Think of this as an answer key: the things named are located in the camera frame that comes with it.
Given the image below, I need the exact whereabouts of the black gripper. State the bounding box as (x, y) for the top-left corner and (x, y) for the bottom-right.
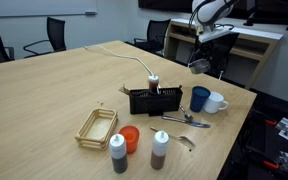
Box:
(197, 39), (220, 63)

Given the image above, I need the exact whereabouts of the silver pot with handle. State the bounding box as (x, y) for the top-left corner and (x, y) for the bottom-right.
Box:
(187, 58), (212, 75)

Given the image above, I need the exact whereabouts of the blue plastic cup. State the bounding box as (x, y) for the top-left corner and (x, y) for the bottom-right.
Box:
(189, 85), (212, 113)

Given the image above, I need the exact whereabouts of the black screen stand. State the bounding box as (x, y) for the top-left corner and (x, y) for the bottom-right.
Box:
(243, 11), (266, 27)

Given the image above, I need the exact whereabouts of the wooden shelf desk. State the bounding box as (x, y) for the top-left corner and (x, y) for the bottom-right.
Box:
(164, 18), (284, 90)

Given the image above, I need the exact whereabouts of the white ceramic mug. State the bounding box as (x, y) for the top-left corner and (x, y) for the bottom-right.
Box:
(202, 91), (230, 115)

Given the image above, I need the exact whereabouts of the red sauce squeeze bottle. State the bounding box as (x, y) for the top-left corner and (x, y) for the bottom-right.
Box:
(147, 74), (160, 91)

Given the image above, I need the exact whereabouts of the silver spoon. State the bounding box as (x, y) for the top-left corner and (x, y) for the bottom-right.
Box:
(178, 104), (194, 122)

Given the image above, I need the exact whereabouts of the black plastic utensil basket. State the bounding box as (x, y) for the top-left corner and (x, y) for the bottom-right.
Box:
(128, 86), (184, 117)

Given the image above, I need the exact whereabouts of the silver fork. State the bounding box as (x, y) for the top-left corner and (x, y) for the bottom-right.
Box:
(149, 125), (197, 149)

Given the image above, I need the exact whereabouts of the brown sauce squeeze bottle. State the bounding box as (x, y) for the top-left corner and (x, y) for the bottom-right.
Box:
(149, 130), (170, 171)

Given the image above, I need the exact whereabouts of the orange plastic cup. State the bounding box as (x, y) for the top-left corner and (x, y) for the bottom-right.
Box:
(118, 124), (141, 155)

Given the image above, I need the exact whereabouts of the wooden slat tray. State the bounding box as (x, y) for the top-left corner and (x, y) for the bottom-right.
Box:
(74, 107), (119, 151)

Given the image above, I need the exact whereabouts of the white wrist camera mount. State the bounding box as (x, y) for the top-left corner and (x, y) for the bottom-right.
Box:
(197, 26), (233, 44)

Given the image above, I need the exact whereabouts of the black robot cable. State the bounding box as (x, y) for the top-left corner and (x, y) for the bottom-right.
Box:
(187, 0), (236, 32)

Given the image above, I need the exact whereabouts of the black wall screen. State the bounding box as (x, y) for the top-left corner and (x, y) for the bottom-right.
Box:
(137, 0), (288, 33)

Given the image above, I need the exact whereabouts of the long white cable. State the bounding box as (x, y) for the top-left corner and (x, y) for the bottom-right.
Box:
(83, 45), (155, 77)

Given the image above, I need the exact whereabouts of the orange handled clamp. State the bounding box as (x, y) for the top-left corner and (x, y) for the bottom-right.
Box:
(263, 118), (279, 128)
(262, 160), (281, 171)

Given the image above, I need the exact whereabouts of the black metal frame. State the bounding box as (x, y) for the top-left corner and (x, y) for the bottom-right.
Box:
(216, 106), (288, 180)

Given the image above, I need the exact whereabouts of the white wall whiteboard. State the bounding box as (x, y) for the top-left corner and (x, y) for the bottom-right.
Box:
(0, 0), (99, 18)

